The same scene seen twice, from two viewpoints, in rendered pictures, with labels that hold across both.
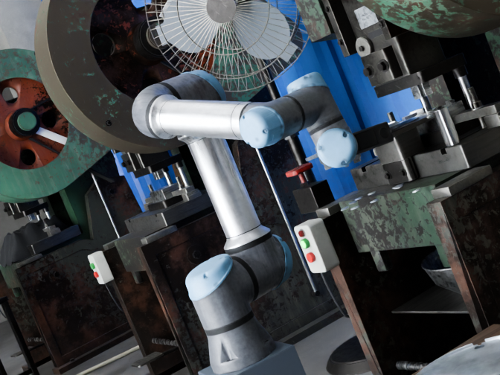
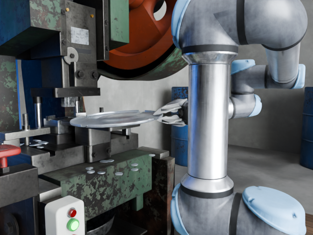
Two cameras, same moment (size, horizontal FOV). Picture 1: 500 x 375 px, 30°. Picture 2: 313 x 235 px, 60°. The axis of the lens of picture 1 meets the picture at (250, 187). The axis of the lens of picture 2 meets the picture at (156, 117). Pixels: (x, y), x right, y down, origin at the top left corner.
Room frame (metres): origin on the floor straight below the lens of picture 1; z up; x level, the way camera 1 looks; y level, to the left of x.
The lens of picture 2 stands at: (2.48, 0.54, 0.90)
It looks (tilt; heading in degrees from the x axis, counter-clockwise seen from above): 7 degrees down; 247
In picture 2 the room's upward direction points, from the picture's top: straight up
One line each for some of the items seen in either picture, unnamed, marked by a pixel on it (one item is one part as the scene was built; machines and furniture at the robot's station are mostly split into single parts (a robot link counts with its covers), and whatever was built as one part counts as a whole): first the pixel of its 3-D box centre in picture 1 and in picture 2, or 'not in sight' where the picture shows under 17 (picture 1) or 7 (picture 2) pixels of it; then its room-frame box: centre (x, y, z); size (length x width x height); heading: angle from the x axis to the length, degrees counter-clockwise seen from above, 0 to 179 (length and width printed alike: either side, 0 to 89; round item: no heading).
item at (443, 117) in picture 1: (446, 125); (126, 122); (2.17, -0.48, 0.75); 0.03 x 0.03 x 0.10; 29
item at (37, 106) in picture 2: (424, 100); (37, 111); (2.49, -0.52, 0.80); 0.02 x 0.02 x 0.14
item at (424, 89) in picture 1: (420, 90); (69, 101); (2.38, -0.50, 0.84); 0.05 x 0.03 x 0.04; 29
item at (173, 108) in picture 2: not in sight; (167, 109); (2.11, -0.23, 0.82); 0.09 x 0.06 x 0.03; 171
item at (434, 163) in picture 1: (446, 148); (69, 145); (2.39, -0.51, 0.67); 0.45 x 0.30 x 0.06; 29
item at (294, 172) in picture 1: (303, 179); (3, 163); (2.57, -0.14, 0.72); 0.07 x 0.06 x 0.08; 119
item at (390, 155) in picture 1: (390, 157); (99, 140); (2.30, -0.35, 0.72); 0.25 x 0.14 x 0.14; 119
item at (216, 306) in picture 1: (218, 289); (268, 225); (2.07, 0.15, 0.62); 0.13 x 0.12 x 0.14; 130
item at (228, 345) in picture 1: (236, 338); not in sight; (2.06, 0.16, 0.50); 0.15 x 0.15 x 0.10
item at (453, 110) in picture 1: (433, 119); (69, 123); (2.39, -0.50, 0.76); 0.15 x 0.09 x 0.05; 29
